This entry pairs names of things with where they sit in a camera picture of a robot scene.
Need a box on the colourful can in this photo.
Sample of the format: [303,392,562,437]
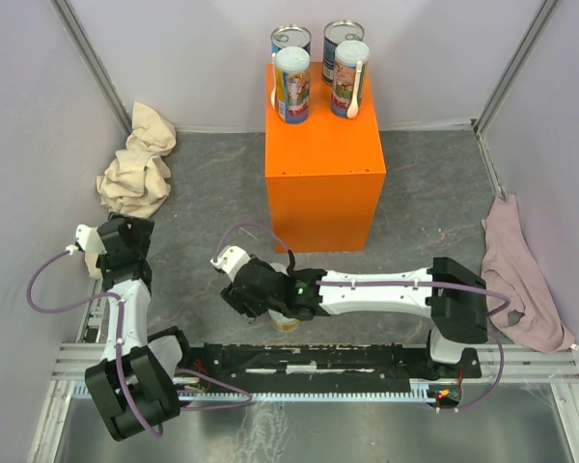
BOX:
[331,41,370,119]

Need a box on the yellow can white lid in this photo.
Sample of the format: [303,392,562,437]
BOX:
[268,311,300,332]

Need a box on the light blue cable duct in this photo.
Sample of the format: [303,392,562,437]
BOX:
[74,376,457,402]

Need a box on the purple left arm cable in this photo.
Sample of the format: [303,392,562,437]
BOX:
[25,248,165,439]

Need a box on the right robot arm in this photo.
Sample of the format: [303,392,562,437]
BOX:
[211,246,488,377]

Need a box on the aluminium frame post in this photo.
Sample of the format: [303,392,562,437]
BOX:
[473,0,559,137]
[49,0,131,134]

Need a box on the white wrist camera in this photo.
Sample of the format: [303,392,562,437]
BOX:
[74,224,106,255]
[210,245,251,281]

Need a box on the yellow labelled can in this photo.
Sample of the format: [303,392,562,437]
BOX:
[273,46,311,124]

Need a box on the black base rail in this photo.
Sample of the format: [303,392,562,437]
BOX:
[183,343,482,395]

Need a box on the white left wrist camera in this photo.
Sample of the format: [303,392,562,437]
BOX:
[74,224,106,255]

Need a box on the mauve crumpled cloth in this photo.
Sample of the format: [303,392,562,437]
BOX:
[482,194,576,353]

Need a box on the beige crumpled cloth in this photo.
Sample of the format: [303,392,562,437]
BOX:
[84,100,179,280]

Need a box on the blue tall tin can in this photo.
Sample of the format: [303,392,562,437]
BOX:
[270,24,312,53]

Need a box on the grey lid can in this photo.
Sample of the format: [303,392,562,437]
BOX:
[270,262,289,275]

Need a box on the aluminium frame post right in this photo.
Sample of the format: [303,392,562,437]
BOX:
[473,0,559,137]

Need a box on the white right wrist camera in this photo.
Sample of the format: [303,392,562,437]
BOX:
[210,245,251,281]

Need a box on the orange box counter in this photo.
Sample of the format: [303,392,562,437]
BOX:
[264,62,387,252]

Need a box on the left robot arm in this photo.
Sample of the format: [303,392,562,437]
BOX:
[84,212,194,442]

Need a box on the aluminium frame post left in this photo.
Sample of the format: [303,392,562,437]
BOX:
[49,0,131,134]

